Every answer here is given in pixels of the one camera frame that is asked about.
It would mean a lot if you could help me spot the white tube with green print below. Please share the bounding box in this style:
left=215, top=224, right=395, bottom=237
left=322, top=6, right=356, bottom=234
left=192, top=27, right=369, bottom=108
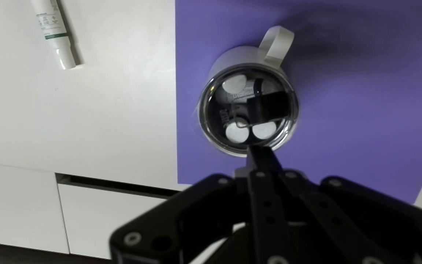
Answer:
left=29, top=0, right=83, bottom=72

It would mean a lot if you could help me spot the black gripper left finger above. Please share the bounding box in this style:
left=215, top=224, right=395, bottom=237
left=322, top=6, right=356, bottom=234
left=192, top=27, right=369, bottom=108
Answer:
left=108, top=146, right=271, bottom=264

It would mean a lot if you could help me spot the white mug with handle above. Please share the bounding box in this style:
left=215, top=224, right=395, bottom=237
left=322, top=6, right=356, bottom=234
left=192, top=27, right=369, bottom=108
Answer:
left=197, top=26, right=300, bottom=159

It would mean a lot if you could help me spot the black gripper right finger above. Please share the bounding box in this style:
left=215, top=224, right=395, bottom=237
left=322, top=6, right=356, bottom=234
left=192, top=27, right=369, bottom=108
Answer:
left=263, top=146, right=422, bottom=264

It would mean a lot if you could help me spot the purple rectangular mat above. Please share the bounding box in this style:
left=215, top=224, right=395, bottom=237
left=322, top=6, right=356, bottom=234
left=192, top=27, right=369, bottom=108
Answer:
left=173, top=0, right=422, bottom=206

